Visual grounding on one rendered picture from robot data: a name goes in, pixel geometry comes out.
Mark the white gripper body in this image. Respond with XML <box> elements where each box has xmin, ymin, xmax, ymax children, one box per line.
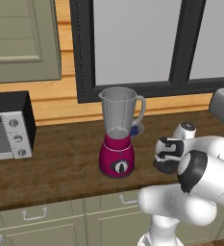
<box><xmin>155</xmin><ymin>136</ymin><xmax>173</xmax><ymax>162</ymax></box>

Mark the magenta blender with clear jar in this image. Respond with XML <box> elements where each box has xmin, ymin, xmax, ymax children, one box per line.
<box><xmin>97</xmin><ymin>86</ymin><xmax>147</xmax><ymax>180</ymax></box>

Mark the narrow olive drawer front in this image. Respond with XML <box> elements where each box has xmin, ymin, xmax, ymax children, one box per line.
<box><xmin>84</xmin><ymin>189</ymin><xmax>140</xmax><ymax>215</ymax></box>

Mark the black framed window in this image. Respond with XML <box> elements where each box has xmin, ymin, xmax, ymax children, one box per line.
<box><xmin>68</xmin><ymin>0</ymin><xmax>224</xmax><ymax>105</ymax></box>

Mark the wide olive drawer front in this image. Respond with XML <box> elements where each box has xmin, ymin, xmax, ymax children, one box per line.
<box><xmin>0</xmin><ymin>199</ymin><xmax>86</xmax><ymax>233</ymax></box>

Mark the black and silver toaster oven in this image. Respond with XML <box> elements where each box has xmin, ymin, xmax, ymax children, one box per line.
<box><xmin>0</xmin><ymin>90</ymin><xmax>37</xmax><ymax>162</ymax></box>

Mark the silver drawer handle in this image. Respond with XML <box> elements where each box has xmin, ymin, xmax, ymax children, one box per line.
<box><xmin>118</xmin><ymin>194</ymin><xmax>139</xmax><ymax>206</ymax></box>
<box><xmin>21</xmin><ymin>207</ymin><xmax>49</xmax><ymax>222</ymax></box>

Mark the olive wall cupboard door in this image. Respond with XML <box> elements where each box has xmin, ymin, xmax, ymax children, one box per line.
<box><xmin>0</xmin><ymin>0</ymin><xmax>62</xmax><ymax>85</ymax></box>

